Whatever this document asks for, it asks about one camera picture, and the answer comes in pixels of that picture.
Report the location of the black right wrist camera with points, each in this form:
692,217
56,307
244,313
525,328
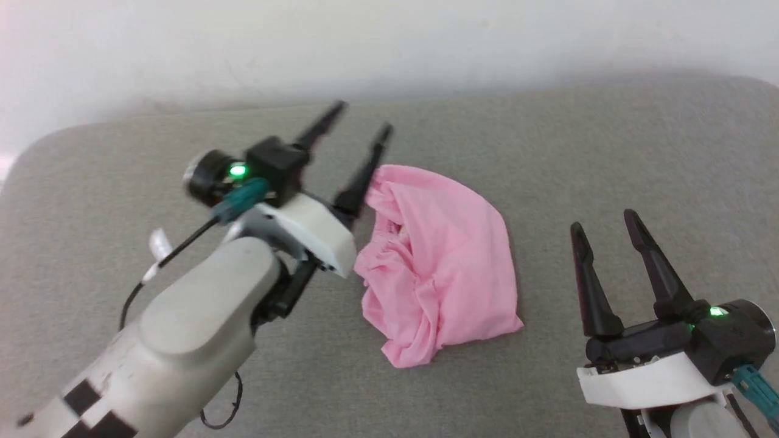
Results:
727,359

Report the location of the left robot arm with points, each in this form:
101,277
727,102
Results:
182,322

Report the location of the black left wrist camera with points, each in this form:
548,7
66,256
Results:
277,161

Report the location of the pink garment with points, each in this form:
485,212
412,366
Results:
444,261

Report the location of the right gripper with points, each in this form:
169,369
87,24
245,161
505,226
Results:
645,380

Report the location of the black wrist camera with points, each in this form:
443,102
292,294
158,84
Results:
727,359
277,161

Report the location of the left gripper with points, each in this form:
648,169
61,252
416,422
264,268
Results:
304,228

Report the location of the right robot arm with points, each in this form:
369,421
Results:
700,426

